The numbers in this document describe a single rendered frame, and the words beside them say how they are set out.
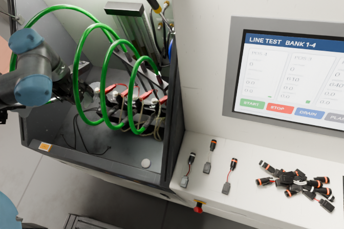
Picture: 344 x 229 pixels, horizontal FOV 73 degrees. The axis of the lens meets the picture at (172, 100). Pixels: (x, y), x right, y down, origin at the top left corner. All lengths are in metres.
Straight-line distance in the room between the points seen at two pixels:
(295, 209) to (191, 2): 0.67
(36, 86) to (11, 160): 2.03
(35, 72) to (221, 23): 0.44
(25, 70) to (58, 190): 1.68
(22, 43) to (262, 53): 0.57
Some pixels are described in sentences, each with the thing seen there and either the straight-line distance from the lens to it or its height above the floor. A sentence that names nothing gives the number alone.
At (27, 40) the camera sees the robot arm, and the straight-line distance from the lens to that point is 0.67.
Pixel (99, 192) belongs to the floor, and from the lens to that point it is 2.03.
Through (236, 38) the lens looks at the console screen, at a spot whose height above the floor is 1.39.
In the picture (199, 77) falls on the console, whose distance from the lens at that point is 0.68.
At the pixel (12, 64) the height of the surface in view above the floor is 1.36.
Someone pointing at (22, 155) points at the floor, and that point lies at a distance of 2.55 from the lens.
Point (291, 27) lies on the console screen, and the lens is 0.56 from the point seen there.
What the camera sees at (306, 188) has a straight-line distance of 0.86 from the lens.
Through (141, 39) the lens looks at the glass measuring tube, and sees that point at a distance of 1.00.
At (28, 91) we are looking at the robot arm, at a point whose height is 1.43.
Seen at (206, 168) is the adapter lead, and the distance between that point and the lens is 0.83.
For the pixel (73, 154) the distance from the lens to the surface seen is 1.06.
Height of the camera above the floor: 1.81
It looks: 59 degrees down
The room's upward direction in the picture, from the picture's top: 20 degrees counter-clockwise
